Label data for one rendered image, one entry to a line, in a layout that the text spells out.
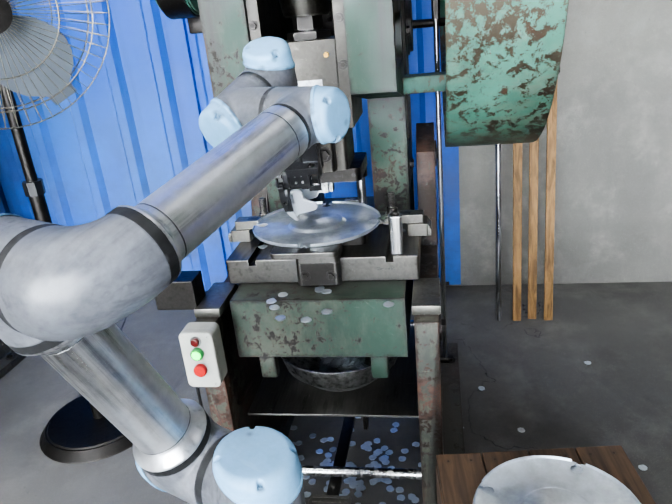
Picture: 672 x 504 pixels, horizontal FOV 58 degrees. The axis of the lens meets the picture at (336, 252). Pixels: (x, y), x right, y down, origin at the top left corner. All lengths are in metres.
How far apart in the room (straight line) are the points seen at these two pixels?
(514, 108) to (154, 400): 0.76
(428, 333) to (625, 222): 1.69
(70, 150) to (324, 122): 2.33
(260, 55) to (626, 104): 1.95
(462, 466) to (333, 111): 0.80
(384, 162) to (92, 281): 1.13
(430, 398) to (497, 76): 0.68
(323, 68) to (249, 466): 0.83
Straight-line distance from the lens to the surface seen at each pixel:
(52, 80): 1.83
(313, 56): 1.34
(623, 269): 2.91
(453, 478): 1.30
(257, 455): 0.88
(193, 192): 0.67
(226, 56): 1.34
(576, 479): 1.29
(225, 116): 0.88
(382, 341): 1.36
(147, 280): 0.62
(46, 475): 2.14
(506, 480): 1.26
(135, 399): 0.83
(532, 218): 2.44
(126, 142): 2.87
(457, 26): 1.02
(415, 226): 1.46
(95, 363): 0.78
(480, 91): 1.09
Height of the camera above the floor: 1.23
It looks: 22 degrees down
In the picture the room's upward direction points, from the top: 6 degrees counter-clockwise
